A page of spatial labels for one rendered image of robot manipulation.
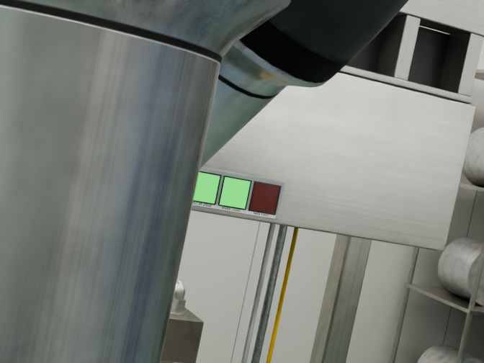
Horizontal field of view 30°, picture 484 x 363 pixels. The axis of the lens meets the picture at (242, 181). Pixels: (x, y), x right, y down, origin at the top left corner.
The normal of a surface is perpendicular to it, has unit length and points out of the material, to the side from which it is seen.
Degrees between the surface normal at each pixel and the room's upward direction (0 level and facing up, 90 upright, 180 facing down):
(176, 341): 90
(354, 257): 90
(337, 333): 90
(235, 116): 132
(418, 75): 90
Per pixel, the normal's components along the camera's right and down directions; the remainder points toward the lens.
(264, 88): 0.45, 0.80
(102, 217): 0.60, 0.17
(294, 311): 0.38, 0.13
